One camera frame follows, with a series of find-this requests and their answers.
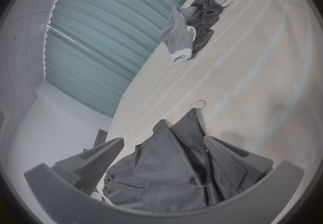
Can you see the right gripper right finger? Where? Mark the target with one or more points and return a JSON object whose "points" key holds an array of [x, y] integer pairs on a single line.
{"points": [[252, 171]]}

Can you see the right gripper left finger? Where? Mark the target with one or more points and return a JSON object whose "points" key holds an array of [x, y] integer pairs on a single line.
{"points": [[75, 172]]}

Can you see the black T-shirt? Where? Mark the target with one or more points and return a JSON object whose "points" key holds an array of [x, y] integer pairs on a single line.
{"points": [[171, 167]]}

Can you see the bed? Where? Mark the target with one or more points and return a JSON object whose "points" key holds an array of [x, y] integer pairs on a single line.
{"points": [[239, 79]]}

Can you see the black chest of drawers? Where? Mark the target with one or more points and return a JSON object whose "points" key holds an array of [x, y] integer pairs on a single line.
{"points": [[100, 138]]}

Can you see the blue-green curtain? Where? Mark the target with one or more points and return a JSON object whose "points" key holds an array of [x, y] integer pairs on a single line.
{"points": [[83, 74], [113, 11]]}

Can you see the black garment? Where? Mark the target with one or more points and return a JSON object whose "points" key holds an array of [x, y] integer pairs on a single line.
{"points": [[204, 16]]}

